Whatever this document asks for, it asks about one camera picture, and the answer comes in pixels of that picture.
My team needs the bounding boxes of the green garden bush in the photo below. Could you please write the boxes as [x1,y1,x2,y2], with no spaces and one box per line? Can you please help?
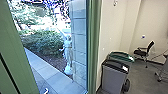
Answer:
[19,29,66,57]

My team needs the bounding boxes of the grey stone pillar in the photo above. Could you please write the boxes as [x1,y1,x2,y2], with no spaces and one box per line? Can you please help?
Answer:
[69,0,89,91]

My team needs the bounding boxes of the white wall switch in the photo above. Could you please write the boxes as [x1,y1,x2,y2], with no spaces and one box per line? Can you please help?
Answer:
[112,0,118,7]

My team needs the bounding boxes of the small black chair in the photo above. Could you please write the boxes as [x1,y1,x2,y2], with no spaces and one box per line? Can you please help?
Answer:
[133,40,156,70]

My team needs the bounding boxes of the wall outlet blue plug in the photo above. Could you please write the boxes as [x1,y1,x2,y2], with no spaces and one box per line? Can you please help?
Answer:
[141,34,147,40]

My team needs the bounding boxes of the metal door handle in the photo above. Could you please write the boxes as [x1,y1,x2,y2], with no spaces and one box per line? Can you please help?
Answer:
[43,88,50,94]

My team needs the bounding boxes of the green lid trash bin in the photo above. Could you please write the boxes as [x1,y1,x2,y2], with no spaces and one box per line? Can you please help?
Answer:
[107,50,136,93]

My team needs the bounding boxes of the green framed glass door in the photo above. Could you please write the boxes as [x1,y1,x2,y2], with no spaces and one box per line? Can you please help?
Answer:
[0,0,103,94]

